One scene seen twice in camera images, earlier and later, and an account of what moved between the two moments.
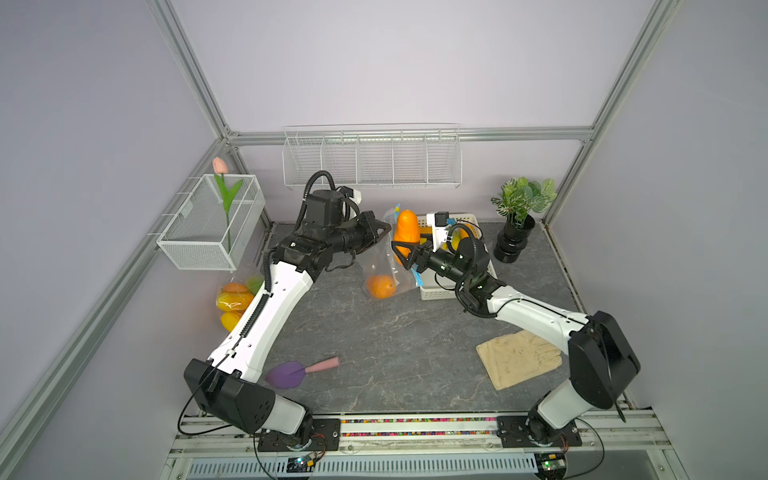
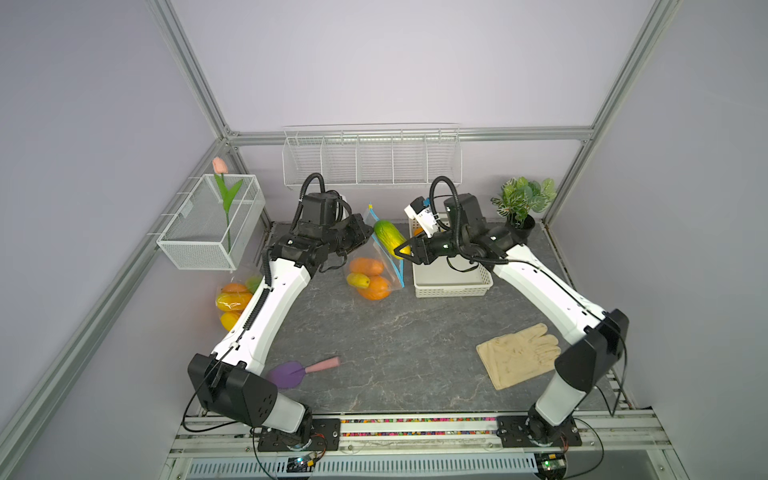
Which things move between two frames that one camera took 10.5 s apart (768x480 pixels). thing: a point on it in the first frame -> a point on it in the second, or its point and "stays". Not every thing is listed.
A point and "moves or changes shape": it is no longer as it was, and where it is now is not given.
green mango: x=253 y=283 stays
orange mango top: x=407 y=229 -> x=366 y=266
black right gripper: x=418 y=250 -> x=420 y=248
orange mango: x=230 y=319 stays
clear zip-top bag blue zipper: x=235 y=296 stays
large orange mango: x=234 y=287 stays
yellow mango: x=235 y=301 stays
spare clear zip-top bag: x=383 y=272 moves or changes shape
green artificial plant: x=519 y=196 stays
